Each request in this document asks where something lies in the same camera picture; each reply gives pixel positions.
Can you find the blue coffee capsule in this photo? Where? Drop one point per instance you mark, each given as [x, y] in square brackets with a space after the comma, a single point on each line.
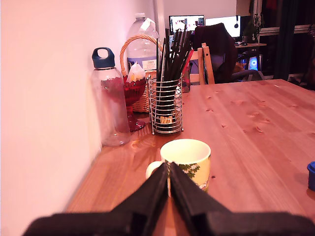
[312, 177]

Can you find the yellow illustrated mug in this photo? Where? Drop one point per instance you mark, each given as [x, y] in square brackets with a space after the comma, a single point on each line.
[187, 150]

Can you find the wicker basket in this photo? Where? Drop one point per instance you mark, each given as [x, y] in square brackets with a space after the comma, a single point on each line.
[142, 104]

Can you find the clear bottle with blue cap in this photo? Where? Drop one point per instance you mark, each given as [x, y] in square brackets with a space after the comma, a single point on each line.
[110, 110]

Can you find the red glass goblet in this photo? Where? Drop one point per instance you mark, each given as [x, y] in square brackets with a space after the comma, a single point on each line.
[134, 93]

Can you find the white packet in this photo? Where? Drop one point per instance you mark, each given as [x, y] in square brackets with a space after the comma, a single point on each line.
[135, 72]

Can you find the wooden chair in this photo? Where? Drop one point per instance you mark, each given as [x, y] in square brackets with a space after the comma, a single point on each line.
[208, 64]

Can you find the red utensil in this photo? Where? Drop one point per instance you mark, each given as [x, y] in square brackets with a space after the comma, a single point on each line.
[189, 57]

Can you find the computer case with glowing fan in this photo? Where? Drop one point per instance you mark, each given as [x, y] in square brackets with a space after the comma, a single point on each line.
[253, 64]

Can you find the large clear water bottle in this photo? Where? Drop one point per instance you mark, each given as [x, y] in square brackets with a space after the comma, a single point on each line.
[140, 49]

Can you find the dark red jacket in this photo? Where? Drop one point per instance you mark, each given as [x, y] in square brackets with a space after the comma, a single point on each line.
[216, 41]

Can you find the wooden desk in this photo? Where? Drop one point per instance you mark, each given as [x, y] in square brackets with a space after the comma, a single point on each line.
[251, 45]

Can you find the computer monitor with windows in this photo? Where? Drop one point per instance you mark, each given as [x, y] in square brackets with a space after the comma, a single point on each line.
[182, 23]

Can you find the computer monitor white screen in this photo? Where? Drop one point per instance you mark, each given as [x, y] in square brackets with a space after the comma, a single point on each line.
[221, 22]

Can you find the black headphones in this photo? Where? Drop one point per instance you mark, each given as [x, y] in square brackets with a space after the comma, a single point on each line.
[236, 24]

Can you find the potted green plant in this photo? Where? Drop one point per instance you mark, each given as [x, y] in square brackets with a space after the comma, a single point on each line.
[253, 29]

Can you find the narrow dark curtain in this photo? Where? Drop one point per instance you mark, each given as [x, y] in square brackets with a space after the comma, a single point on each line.
[285, 37]

